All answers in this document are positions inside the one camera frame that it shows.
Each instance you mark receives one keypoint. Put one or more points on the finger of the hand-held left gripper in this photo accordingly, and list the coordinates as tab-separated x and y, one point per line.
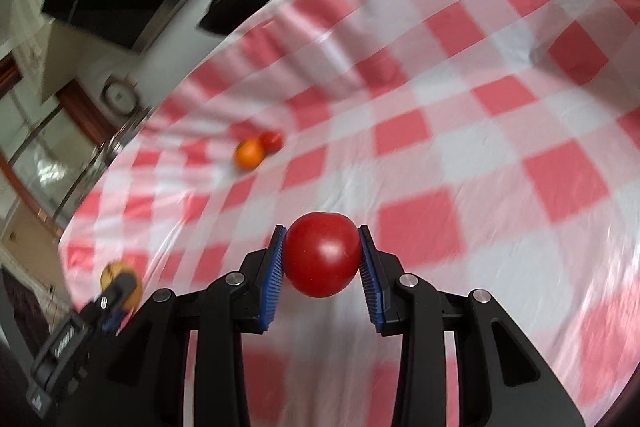
117	294

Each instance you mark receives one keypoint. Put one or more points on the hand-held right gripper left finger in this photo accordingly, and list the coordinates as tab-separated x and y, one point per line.
274	277

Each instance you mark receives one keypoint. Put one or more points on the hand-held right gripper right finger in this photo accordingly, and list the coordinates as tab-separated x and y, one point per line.
369	277

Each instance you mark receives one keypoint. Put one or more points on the striped yellow pepino melon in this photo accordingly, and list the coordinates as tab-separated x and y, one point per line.
111	273

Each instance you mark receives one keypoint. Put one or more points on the red cherry tomato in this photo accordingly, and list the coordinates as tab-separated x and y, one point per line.
322	254
273	140

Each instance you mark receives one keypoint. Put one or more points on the orange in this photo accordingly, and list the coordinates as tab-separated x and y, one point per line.
249	154

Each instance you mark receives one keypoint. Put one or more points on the pink checked tablecloth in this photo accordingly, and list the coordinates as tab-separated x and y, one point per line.
450	107

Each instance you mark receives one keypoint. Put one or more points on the round dial kitchen scale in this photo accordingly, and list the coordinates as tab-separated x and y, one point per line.
120	94

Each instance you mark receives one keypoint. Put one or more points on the wooden door frame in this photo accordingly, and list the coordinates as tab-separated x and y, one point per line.
75	105

